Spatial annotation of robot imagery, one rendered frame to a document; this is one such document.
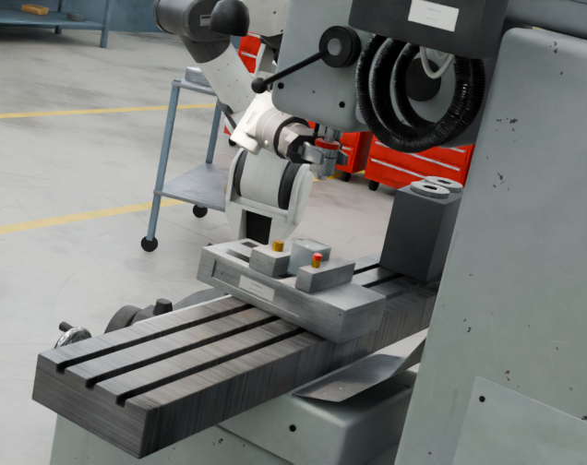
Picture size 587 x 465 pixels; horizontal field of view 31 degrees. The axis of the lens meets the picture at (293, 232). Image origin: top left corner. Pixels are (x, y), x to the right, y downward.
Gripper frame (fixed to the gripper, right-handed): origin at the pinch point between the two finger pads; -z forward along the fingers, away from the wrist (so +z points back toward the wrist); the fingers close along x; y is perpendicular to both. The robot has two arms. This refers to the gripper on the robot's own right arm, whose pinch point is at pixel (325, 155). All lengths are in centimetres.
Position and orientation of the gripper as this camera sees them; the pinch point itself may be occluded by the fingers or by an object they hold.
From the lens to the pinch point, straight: 199.4
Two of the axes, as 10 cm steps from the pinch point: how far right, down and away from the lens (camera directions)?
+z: -5.5, -3.5, 7.6
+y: -2.0, 9.4, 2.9
